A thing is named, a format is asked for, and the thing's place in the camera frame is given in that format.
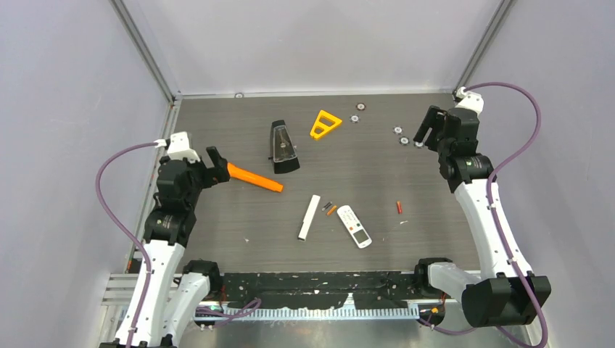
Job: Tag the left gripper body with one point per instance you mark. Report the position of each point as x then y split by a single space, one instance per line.
201 178

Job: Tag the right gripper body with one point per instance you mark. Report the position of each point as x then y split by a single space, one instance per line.
442 144

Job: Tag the white remote control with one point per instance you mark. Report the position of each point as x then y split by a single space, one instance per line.
354 227

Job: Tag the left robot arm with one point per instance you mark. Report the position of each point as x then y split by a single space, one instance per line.
156 318

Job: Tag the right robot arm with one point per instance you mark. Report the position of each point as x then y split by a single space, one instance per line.
500 295

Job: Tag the orange toy microphone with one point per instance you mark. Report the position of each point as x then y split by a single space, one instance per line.
254 179

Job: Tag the black metronome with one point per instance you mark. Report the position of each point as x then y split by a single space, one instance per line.
283 154

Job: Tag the long white box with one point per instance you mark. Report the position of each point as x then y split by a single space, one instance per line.
308 217

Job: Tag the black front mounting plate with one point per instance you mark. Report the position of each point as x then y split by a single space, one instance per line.
326 290

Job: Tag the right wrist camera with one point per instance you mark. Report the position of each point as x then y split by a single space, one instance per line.
466 99

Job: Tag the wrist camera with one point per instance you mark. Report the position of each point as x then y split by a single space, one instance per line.
466 99
180 148

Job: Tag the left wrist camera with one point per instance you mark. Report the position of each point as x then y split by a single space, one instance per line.
180 148

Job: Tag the yellow triangle bracket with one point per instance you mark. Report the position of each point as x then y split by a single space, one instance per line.
324 123

